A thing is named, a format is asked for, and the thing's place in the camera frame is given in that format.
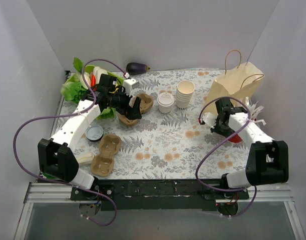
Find green lettuce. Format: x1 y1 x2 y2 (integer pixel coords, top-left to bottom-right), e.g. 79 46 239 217
61 81 87 104

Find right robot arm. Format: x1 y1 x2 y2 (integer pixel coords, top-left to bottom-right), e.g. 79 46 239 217
211 97 289 199

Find white daikon radish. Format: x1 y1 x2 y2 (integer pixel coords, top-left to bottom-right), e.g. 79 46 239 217
79 72 91 89

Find stack of white paper cups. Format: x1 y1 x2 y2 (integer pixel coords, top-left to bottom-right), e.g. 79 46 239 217
176 80 195 110

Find single brown pulp carrier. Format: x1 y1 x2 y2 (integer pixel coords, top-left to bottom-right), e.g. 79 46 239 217
91 134 122 178

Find white napa cabbage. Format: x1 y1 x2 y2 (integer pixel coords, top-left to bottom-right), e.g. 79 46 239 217
93 66 108 84

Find white plastic cup lid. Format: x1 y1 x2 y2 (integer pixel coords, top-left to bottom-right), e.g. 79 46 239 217
157 92 174 107

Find stack of white lids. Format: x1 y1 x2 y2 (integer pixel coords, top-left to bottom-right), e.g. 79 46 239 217
85 125 104 142

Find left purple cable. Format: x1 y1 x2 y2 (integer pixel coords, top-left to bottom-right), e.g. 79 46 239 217
13 59 127 227

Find green plastic tray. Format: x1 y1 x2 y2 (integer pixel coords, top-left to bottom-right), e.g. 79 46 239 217
65 65 124 85

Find black metal base rail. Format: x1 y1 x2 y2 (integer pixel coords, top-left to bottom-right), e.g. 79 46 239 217
70 178 251 212

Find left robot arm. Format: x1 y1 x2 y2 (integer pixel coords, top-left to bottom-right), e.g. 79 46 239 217
38 74 142 200

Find white paper coffee cup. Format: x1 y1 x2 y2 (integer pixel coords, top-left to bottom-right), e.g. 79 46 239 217
158 102 173 115

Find red cup holder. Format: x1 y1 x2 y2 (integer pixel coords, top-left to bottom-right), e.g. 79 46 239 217
229 135 242 144

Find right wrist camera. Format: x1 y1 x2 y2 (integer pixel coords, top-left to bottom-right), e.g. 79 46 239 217
199 112 217 128

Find red orange pepper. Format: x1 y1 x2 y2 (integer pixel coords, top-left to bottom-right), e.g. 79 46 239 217
91 75 96 87

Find purple eggplant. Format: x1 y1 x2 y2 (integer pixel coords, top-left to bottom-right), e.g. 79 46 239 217
126 62 150 76

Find brown pulp cup carrier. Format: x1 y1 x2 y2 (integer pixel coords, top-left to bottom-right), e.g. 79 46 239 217
118 93 154 127

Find white paper straws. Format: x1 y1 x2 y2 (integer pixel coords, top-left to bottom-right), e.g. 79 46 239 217
242 97 266 126

